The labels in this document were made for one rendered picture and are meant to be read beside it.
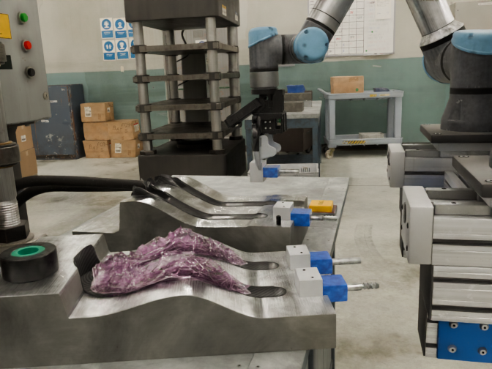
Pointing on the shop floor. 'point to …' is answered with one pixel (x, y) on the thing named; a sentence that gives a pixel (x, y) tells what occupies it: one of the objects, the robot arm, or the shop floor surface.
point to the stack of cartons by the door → (108, 132)
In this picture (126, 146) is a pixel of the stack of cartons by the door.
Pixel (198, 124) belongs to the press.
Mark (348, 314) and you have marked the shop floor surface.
